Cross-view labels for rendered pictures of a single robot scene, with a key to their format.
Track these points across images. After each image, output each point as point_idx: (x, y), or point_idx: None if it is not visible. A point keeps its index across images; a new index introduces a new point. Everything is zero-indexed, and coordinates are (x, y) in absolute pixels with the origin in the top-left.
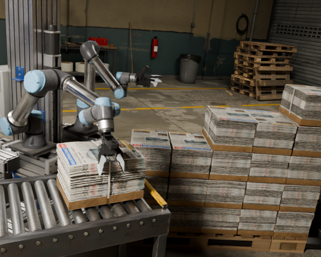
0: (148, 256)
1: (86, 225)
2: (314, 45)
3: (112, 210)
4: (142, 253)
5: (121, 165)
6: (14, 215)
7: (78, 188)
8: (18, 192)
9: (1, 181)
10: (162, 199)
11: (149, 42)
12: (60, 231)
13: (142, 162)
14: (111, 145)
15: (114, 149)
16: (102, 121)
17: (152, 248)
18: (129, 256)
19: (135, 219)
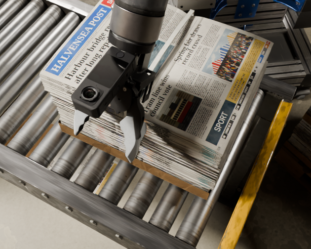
0: (290, 201)
1: (50, 185)
2: None
3: None
4: (287, 190)
5: (124, 144)
6: (4, 83)
7: (70, 112)
8: (62, 36)
9: (64, 0)
10: (234, 239)
11: None
12: (8, 166)
13: (213, 157)
14: (73, 103)
15: (121, 102)
16: (115, 6)
17: (307, 194)
18: (265, 180)
19: (133, 239)
